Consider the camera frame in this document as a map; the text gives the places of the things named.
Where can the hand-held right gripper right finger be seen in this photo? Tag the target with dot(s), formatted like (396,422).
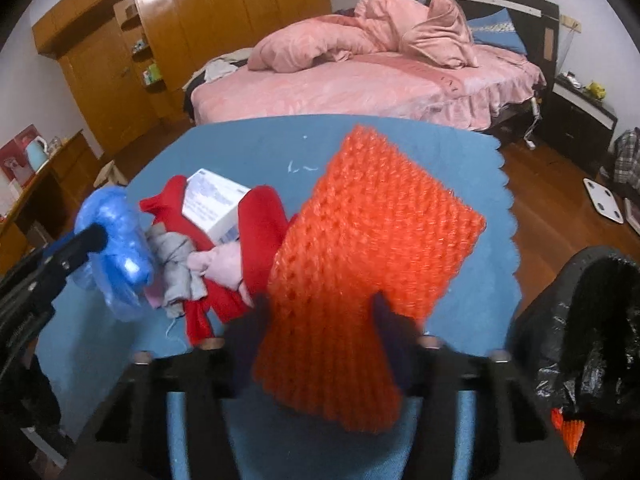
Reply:
(400,355)

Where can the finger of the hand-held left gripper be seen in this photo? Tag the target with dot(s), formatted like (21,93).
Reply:
(92,239)

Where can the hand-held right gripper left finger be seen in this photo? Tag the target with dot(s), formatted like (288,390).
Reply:
(245,347)

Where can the blue plastic bag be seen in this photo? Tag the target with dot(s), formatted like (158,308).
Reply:
(117,230)

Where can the grey cloth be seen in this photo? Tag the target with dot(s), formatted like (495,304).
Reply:
(172,255)

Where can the pink cloth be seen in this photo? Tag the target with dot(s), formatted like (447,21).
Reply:
(220,262)

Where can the red cloth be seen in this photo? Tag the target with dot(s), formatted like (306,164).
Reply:
(260,230)

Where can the orange knitted cloth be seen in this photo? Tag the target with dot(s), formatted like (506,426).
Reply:
(380,220)

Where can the black bagged bin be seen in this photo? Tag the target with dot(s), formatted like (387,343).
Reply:
(600,320)

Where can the small wooden stool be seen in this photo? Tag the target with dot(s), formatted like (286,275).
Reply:
(110,172)

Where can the wooden desk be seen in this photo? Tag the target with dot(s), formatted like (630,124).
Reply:
(65,170)

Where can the light blue kettle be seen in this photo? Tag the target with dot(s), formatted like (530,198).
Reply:
(36,154)

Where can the white cardboard box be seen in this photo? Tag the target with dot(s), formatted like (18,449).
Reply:
(210,205)

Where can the green box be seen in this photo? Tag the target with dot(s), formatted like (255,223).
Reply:
(151,75)

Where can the small orange foam net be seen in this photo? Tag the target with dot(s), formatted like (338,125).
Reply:
(567,430)

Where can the pile of clothes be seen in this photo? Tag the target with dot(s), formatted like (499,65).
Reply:
(220,67)

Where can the white power strip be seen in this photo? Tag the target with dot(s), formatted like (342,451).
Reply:
(530,143)

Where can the wooden wardrobe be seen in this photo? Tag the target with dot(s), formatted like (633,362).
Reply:
(200,10)

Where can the white bathroom scale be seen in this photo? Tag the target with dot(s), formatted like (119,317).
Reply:
(602,200)

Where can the pink bed sheet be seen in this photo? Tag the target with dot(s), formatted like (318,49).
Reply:
(350,90)

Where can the white and red scale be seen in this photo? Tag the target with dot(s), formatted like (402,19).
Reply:
(634,217)

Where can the black nightstand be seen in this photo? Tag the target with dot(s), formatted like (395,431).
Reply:
(575,120)

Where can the pink duvet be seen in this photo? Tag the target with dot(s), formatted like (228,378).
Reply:
(310,40)

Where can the plaid clothes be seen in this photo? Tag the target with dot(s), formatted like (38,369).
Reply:
(627,160)

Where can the pink pillow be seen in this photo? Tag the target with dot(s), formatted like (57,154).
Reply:
(440,30)

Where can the yellow toy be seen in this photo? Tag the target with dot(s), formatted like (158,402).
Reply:
(596,89)

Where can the blue pillow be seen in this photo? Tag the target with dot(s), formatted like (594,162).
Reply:
(495,30)

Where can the dark wooden bed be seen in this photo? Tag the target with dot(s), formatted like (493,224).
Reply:
(542,25)

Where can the beige wall switch panel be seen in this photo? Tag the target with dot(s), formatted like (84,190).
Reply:
(571,22)

